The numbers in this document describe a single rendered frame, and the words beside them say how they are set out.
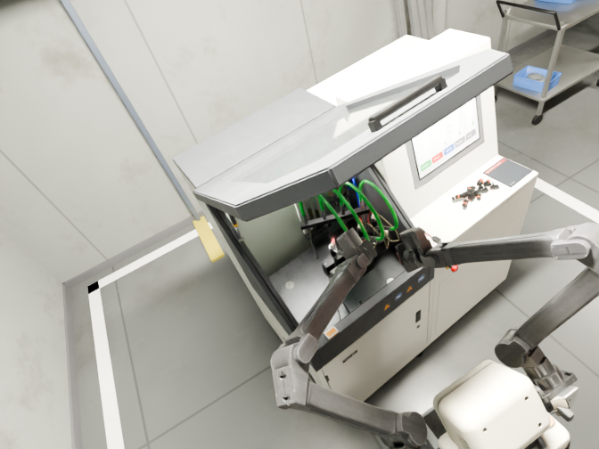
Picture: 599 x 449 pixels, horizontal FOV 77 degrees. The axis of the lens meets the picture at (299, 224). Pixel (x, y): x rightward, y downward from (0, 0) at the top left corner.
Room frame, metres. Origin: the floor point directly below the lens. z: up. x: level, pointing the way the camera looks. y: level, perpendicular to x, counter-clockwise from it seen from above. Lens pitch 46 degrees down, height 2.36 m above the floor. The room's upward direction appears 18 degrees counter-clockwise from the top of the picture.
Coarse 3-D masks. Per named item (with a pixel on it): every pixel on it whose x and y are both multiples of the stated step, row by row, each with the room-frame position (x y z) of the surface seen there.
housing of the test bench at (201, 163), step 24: (384, 48) 1.90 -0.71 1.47; (408, 48) 1.81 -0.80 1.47; (360, 72) 1.73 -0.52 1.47; (288, 96) 1.67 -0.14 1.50; (312, 96) 1.60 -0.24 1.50; (264, 120) 1.53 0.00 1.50; (288, 120) 1.46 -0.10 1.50; (216, 144) 1.46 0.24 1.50; (240, 144) 1.40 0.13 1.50; (264, 144) 1.34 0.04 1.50; (192, 168) 1.34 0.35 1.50; (216, 168) 1.29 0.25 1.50; (264, 312) 1.32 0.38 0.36
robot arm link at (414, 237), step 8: (408, 232) 0.73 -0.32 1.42; (416, 232) 0.72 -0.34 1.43; (408, 240) 0.72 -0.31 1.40; (416, 240) 0.70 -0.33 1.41; (424, 240) 0.70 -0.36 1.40; (408, 248) 0.71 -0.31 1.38; (416, 248) 0.69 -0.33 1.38; (424, 248) 0.68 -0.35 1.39; (424, 256) 0.65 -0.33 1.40; (432, 256) 0.63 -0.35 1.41; (424, 264) 0.64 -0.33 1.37; (432, 264) 0.61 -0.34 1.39
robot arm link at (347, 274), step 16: (336, 272) 0.66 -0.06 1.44; (352, 272) 0.63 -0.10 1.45; (336, 288) 0.58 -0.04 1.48; (320, 304) 0.53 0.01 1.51; (336, 304) 0.54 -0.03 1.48; (304, 320) 0.49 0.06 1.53; (320, 320) 0.48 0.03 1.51; (304, 336) 0.43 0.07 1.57; (320, 336) 0.45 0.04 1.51; (304, 352) 0.39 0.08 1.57
